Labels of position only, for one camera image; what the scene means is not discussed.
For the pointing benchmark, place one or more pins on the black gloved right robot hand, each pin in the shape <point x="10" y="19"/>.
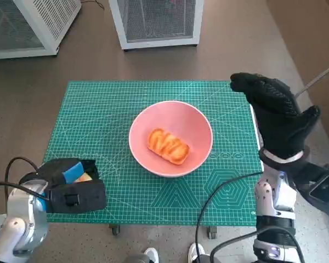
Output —
<point x="279" y="128"/>

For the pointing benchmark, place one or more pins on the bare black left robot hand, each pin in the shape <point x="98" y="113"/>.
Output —
<point x="57" y="170"/>

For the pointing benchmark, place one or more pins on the round toy bread bun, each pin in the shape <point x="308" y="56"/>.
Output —
<point x="83" y="178"/>

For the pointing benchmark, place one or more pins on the pink bowl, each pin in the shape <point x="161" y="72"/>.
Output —
<point x="142" y="153"/>

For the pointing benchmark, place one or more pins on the long orange toy bread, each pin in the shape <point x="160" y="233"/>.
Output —
<point x="168" y="145"/>

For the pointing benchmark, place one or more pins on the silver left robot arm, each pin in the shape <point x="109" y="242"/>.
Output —
<point x="19" y="224"/>

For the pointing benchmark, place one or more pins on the white strip beside mat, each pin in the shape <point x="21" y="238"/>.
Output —
<point x="257" y="131"/>

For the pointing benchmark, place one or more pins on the grey metal rod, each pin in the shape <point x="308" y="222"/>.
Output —
<point x="315" y="80"/>

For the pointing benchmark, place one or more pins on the green cutting mat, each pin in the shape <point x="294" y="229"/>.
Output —
<point x="112" y="123"/>

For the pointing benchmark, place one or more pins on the black table caster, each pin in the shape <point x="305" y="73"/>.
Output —
<point x="115" y="229"/>
<point x="212" y="232"/>

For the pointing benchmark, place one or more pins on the person's white left shoe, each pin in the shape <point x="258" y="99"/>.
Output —
<point x="151" y="254"/>

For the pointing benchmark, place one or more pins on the person's white shoe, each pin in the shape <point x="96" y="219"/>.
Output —
<point x="195" y="250"/>
<point x="151" y="254"/>

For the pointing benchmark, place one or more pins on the wide white mesh cabinet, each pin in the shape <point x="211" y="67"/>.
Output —
<point x="30" y="24"/>

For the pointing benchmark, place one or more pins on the person's white right shoe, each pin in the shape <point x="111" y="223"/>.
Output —
<point x="195" y="250"/>

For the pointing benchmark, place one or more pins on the person's right leg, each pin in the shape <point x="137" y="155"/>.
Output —
<point x="204" y="259"/>

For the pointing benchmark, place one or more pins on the narrow white mesh cabinet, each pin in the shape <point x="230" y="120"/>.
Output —
<point x="157" y="19"/>

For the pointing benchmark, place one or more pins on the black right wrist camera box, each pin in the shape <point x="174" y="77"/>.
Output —
<point x="320" y="189"/>

